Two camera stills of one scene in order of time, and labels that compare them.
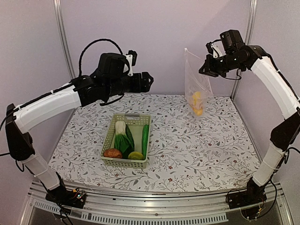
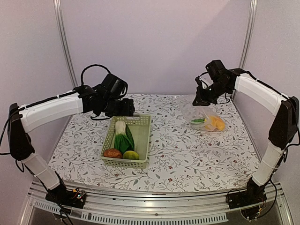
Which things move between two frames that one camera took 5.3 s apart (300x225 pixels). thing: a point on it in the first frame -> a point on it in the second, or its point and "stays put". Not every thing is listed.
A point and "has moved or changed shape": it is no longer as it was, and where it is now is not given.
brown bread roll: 113,152 stays put
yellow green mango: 135,155 has moved or changed shape
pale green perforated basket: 135,122 stays put
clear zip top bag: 198,88 -> 205,117
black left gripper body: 135,87 -> 113,108
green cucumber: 145,139 -> 198,120
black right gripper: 208,68 -> 199,95
